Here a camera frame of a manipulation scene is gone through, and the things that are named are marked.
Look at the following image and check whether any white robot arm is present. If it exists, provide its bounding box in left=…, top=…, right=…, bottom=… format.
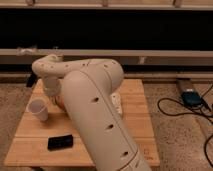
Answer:
left=32, top=54, right=152, bottom=171

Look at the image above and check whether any white plastic cup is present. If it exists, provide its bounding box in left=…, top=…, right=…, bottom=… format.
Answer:
left=27, top=99, right=48, bottom=122

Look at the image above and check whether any black rectangular block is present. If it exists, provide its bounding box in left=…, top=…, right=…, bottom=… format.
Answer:
left=47, top=135, right=73, bottom=150

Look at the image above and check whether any white patterned cloth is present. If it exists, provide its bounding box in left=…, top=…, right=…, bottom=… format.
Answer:
left=111, top=93, right=123, bottom=115

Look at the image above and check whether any blue power adapter box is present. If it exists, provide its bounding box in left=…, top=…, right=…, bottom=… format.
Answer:
left=181, top=92, right=202, bottom=107

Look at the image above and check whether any wooden shelf rail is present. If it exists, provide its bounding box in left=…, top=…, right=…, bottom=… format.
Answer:
left=0, top=48, right=213, bottom=66

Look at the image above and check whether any black cable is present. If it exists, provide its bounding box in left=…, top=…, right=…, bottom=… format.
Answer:
left=157, top=83, right=213, bottom=168

